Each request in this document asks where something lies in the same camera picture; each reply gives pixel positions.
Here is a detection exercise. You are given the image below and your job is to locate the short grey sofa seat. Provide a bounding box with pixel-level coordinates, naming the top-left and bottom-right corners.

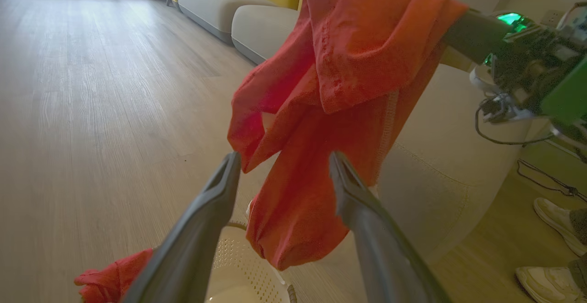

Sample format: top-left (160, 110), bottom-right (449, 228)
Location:
top-left (231, 5), bottom-right (301, 65)

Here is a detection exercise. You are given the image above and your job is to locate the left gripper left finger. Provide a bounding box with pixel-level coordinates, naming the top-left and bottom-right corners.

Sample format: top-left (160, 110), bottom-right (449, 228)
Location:
top-left (122, 152), bottom-right (242, 303)

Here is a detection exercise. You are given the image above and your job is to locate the worn white sneaker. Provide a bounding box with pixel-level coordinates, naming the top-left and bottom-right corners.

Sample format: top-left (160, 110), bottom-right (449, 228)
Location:
top-left (515, 266), bottom-right (587, 303)
top-left (533, 197), bottom-right (587, 256)

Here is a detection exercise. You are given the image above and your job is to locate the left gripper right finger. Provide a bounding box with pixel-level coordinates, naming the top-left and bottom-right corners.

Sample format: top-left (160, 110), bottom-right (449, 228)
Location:
top-left (329, 151), bottom-right (452, 303)

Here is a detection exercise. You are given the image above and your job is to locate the long grey sofa seat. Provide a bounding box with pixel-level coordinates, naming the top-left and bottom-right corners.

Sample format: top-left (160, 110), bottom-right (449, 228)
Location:
top-left (177, 0), bottom-right (277, 44)

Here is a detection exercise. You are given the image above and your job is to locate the black cable on floor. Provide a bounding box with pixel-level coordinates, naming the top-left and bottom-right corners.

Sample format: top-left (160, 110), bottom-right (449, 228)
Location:
top-left (517, 158), bottom-right (587, 203)

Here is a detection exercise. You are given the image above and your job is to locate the white perforated laundry basket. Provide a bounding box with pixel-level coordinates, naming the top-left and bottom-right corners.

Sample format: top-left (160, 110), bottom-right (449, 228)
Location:
top-left (204, 222), bottom-right (298, 303)

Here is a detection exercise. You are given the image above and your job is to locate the white wall socket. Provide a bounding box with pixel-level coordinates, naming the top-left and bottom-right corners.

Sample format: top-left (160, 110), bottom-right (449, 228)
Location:
top-left (541, 9), bottom-right (565, 28)

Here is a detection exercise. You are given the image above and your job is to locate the person's trouser leg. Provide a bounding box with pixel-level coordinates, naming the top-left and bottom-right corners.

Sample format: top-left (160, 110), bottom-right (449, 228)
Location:
top-left (569, 208), bottom-right (587, 245)
top-left (568, 253), bottom-right (587, 291)

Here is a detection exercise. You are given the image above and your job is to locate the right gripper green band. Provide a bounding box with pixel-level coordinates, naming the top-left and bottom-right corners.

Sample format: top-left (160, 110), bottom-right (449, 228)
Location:
top-left (443, 10), bottom-right (587, 127)

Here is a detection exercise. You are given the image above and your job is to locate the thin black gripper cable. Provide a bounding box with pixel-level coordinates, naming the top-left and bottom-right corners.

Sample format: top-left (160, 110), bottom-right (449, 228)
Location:
top-left (475, 98), bottom-right (556, 146)

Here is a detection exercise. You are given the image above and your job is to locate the small red cloth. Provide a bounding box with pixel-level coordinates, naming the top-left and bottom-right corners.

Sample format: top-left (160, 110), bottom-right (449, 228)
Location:
top-left (74, 248), bottom-right (154, 303)

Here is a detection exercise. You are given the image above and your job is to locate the large red garment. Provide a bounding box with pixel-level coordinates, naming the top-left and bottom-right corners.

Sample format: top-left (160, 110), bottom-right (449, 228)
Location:
top-left (227, 0), bottom-right (468, 271)

